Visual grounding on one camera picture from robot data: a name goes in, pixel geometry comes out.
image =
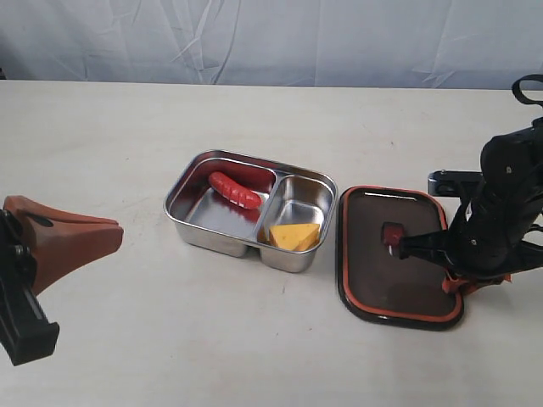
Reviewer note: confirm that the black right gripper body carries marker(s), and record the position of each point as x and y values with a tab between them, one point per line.
468	258

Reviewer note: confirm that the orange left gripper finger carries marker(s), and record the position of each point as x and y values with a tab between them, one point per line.
25	210
60	250

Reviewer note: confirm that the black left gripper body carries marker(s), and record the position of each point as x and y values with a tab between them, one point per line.
26	333

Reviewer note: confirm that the transparent lid with orange seal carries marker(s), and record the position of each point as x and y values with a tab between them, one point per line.
372	283

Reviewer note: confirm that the yellow toy cheese wedge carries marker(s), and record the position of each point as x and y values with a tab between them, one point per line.
295	237

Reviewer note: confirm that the stainless steel lunch box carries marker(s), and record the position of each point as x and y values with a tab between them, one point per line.
289	195

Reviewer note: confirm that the red toy sausage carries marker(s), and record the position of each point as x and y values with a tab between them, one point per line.
234	192

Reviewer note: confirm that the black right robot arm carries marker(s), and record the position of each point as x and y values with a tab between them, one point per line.
484	244

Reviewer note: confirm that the grey fabric backdrop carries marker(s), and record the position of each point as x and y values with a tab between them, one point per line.
421	44

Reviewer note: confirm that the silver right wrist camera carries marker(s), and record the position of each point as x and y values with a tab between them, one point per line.
453	183

